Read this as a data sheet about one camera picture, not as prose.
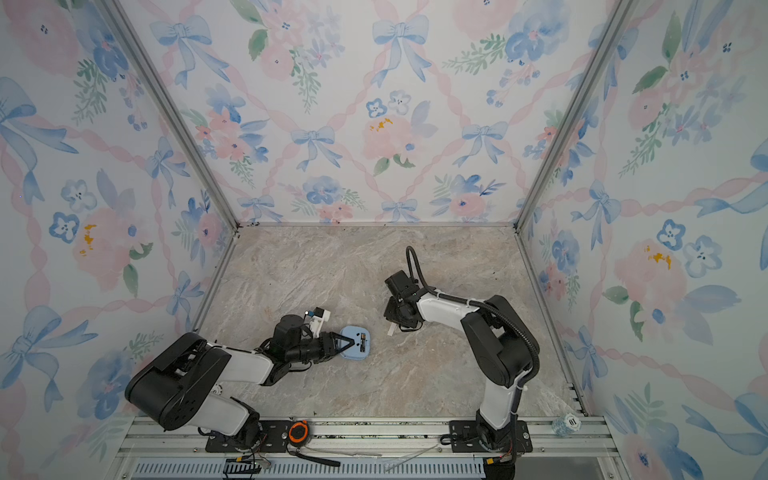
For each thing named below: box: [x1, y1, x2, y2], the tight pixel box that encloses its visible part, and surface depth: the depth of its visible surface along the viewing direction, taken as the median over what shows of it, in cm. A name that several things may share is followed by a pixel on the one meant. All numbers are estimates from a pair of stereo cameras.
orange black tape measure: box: [289, 420, 309, 445], surface depth 74 cm
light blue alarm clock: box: [340, 325, 371, 361], surface depth 87 cm
